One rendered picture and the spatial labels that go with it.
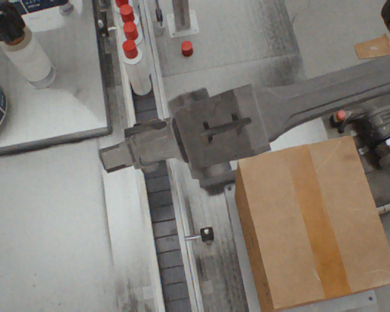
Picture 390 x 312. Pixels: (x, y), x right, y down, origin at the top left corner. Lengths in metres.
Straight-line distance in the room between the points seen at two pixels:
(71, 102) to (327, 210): 0.75
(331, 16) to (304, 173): 1.72
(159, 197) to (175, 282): 0.21
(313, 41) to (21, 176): 1.64
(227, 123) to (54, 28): 1.03
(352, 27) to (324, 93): 2.02
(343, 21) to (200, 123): 2.09
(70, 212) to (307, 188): 0.63
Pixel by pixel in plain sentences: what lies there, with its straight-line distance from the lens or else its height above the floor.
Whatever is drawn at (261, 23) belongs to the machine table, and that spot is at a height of 0.83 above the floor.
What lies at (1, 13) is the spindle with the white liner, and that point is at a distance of 1.16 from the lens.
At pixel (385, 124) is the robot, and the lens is 1.86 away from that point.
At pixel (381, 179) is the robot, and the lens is 1.96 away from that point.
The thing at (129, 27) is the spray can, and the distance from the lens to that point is 1.16.
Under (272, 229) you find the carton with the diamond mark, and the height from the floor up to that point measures 1.12.
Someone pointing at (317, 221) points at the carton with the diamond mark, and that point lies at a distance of 0.93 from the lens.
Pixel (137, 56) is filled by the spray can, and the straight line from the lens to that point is 1.16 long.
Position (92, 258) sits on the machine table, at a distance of 1.23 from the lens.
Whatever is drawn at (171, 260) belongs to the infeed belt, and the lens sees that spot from 1.14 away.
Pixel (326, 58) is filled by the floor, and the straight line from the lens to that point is 2.44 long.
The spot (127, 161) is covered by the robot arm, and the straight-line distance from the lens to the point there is 0.99.
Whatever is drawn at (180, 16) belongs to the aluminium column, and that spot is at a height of 0.88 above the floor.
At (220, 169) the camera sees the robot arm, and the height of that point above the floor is 1.47.
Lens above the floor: 2.00
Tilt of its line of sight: 69 degrees down
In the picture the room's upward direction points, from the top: 7 degrees counter-clockwise
